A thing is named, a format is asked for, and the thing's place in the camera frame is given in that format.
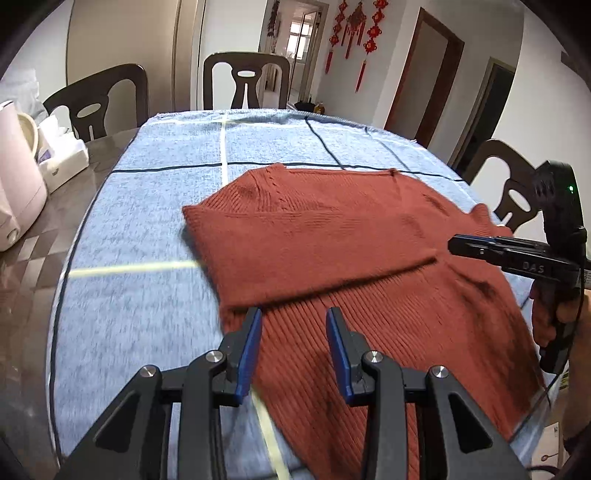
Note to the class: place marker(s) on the person's right hand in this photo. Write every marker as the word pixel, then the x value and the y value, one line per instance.
pixel 565 311

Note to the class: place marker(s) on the blue checked tablecloth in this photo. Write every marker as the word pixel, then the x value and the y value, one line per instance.
pixel 138 221

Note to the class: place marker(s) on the pink electric kettle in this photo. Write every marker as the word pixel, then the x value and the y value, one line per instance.
pixel 18 184

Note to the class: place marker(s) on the beige wardrobe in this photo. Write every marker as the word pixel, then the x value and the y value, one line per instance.
pixel 129 41

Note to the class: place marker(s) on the dark doorway frame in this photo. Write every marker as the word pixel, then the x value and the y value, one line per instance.
pixel 485 110

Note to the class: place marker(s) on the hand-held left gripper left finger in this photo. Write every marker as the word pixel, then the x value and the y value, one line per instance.
pixel 247 353

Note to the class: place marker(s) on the dark wooden chair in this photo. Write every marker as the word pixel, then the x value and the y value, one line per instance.
pixel 501 170
pixel 247 76
pixel 99 99

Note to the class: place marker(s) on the person's right forearm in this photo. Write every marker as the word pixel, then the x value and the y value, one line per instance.
pixel 581 383

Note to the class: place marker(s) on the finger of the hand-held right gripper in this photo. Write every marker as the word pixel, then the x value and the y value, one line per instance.
pixel 471 253
pixel 489 241

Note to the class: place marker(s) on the red knot wall decoration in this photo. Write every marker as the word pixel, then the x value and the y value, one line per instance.
pixel 356 27
pixel 336 32
pixel 376 27

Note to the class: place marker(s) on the yellow oil bottle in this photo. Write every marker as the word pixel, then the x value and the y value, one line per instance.
pixel 319 108

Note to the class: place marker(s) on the brown wooden door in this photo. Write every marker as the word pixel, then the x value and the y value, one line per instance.
pixel 422 78

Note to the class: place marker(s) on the cardboard box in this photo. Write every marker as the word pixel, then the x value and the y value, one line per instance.
pixel 549 438

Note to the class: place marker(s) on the white tissue box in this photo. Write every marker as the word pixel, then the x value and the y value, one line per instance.
pixel 62 157

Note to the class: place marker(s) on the clear plastic bag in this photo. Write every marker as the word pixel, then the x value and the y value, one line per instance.
pixel 23 92

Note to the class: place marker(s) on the rust red knitted sweater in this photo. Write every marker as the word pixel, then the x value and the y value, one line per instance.
pixel 323 240

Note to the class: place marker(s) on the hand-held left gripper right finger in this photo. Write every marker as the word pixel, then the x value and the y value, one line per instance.
pixel 339 353

